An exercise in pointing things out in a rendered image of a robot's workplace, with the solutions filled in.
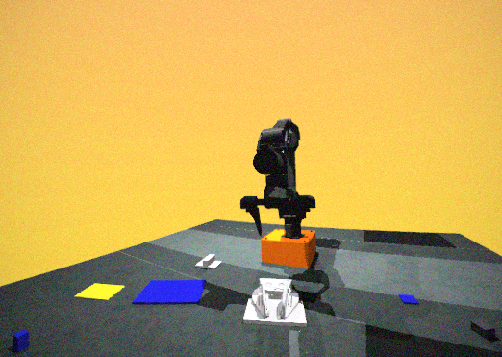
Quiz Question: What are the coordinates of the yellow flat square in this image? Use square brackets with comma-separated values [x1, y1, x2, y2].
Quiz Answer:
[75, 283, 124, 300]

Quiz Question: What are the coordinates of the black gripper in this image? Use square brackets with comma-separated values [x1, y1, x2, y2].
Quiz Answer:
[240, 175, 316, 236]

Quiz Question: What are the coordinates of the blue flat square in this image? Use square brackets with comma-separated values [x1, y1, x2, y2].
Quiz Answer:
[132, 279, 206, 305]

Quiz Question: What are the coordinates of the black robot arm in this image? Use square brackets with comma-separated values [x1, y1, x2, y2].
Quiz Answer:
[253, 118, 306, 239]

